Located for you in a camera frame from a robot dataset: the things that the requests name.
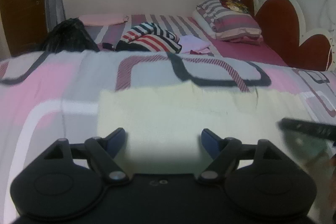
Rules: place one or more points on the light purple folded cloth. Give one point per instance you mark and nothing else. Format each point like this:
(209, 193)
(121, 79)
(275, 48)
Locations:
(193, 45)

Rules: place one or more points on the brown wooden door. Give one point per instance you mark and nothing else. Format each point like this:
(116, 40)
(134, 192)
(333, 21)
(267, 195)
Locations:
(24, 24)

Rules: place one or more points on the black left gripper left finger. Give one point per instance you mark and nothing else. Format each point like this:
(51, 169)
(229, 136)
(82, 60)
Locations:
(102, 152)

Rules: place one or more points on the colourful cartoon cushion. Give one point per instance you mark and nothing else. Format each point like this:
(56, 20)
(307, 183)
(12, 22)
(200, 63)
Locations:
(235, 5)

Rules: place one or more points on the red white wooden headboard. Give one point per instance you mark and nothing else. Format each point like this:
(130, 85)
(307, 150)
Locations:
(284, 30)

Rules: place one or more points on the cream knitted sweater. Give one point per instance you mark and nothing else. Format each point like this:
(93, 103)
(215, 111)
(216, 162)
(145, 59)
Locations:
(163, 124)

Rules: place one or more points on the striped pink pillow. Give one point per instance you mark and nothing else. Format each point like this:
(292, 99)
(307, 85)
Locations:
(226, 25)

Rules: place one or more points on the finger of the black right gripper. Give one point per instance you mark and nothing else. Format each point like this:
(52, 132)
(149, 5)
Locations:
(314, 129)

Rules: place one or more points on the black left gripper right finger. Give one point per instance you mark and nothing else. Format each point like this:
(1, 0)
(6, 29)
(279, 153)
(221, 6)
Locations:
(223, 152)

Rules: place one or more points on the patterned pink grey bedsheet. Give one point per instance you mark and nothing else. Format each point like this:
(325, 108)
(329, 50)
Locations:
(49, 97)

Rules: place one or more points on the striped red black garment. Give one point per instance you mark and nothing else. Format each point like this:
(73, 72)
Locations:
(149, 37)

